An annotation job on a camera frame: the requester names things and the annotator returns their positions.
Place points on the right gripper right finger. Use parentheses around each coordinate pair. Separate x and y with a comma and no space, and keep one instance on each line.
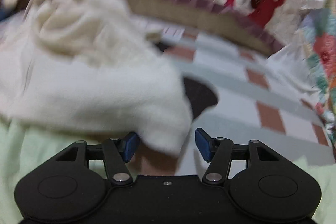
(217,152)

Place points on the colourful floral patterned fabric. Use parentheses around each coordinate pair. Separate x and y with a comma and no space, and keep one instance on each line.
(319,32)

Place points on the checkered pastel floor rug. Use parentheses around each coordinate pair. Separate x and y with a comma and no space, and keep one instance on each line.
(231,94)

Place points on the white fleece zip jacket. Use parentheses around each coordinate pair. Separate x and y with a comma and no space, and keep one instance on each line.
(84,65)

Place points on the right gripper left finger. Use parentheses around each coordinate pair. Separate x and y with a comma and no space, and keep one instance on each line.
(116,153)

